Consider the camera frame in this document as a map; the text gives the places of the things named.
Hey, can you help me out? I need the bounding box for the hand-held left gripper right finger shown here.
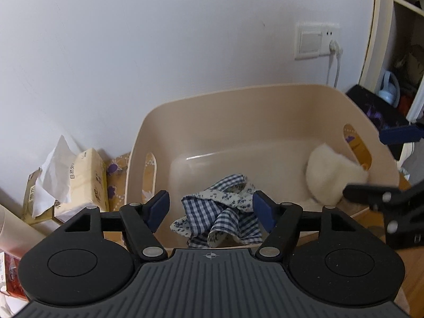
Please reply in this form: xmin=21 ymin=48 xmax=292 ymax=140
xmin=252 ymin=190 xmax=361 ymax=259

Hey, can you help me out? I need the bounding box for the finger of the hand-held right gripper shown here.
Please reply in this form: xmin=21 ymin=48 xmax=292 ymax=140
xmin=342 ymin=179 xmax=424 ymax=213
xmin=379 ymin=119 xmax=424 ymax=145

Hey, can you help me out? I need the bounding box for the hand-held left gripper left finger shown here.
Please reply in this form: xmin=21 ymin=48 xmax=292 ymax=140
xmin=63 ymin=190 xmax=171 ymax=262

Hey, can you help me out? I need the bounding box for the cream fluffy cloth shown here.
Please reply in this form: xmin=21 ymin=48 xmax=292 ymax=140
xmin=305 ymin=142 xmax=370 ymax=206

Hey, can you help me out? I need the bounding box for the blue checked cloth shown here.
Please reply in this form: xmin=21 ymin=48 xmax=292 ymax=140
xmin=170 ymin=173 xmax=264 ymax=249

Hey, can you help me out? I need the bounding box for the beige plastic basket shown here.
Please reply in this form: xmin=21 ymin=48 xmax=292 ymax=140
xmin=124 ymin=84 xmax=402 ymax=249

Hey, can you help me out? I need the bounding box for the wooden desktop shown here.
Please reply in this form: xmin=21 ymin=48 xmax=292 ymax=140
xmin=351 ymin=169 xmax=424 ymax=318

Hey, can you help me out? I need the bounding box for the black bag with purple print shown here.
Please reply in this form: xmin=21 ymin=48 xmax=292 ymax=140
xmin=344 ymin=84 xmax=411 ymax=134

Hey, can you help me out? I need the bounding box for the light blue watering can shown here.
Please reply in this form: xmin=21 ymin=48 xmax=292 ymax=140
xmin=378 ymin=69 xmax=400 ymax=108

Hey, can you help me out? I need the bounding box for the purple flowered table mat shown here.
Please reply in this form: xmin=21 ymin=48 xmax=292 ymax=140
xmin=105 ymin=152 xmax=132 ymax=213

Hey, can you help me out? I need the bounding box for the dark brown bag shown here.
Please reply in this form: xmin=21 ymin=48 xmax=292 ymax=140
xmin=394 ymin=44 xmax=424 ymax=91

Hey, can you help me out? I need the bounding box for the yellow tissue pack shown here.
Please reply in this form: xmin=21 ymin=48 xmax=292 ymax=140
xmin=53 ymin=148 xmax=110 ymax=224

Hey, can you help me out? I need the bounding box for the cream shelf unit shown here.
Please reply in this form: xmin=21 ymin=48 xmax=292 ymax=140
xmin=359 ymin=0 xmax=424 ymax=123

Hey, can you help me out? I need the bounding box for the open tissue box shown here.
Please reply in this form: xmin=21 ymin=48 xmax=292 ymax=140
xmin=21 ymin=135 xmax=80 ymax=222

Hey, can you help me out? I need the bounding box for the white thermos bottle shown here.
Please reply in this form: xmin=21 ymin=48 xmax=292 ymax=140
xmin=0 ymin=204 xmax=47 ymax=259

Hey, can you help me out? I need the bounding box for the red patterned box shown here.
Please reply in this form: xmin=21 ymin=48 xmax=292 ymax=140
xmin=0 ymin=252 xmax=30 ymax=302

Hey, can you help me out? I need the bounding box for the white power cable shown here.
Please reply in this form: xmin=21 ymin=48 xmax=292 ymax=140
xmin=331 ymin=53 xmax=342 ymax=88

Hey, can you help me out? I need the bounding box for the white wall switch socket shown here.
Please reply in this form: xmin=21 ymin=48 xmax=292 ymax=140
xmin=295 ymin=23 xmax=341 ymax=61

